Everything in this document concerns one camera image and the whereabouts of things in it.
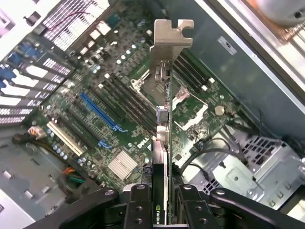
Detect silver finned chipset heatsink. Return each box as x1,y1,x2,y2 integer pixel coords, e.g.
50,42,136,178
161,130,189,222
107,150,139,181

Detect silver disk bay cage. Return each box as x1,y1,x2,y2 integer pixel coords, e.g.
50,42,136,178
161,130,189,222
181,133,305,215

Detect black RAM slot white clips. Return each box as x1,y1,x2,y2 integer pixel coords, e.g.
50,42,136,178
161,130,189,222
180,51,215,84
104,73,154,122
173,58,208,92
96,82,154,139

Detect white expansion slot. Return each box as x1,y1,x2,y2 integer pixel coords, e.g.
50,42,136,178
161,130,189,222
46,121,84,157

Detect silver coin battery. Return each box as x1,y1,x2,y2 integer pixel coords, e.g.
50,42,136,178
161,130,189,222
213,105,226,116

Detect silver socket cover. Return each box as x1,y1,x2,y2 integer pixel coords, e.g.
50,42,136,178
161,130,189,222
173,85,212,131

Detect grey power supply unit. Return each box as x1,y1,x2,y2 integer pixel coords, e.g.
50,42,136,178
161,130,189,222
0,142,79,226

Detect CPU socket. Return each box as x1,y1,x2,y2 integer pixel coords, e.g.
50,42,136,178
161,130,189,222
130,71,158,108

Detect dark grey open PC case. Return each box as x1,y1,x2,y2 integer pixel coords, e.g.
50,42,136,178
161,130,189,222
0,0,305,229

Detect green motherboard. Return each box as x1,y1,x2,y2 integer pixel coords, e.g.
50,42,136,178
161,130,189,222
30,0,241,189

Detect black case wire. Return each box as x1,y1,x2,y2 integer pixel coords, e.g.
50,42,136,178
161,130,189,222
180,137,248,172

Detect coloured wire bundle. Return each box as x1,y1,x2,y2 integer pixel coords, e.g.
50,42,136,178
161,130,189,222
61,167,86,186

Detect white wire connector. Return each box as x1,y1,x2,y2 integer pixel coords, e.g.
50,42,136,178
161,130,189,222
28,125,48,142

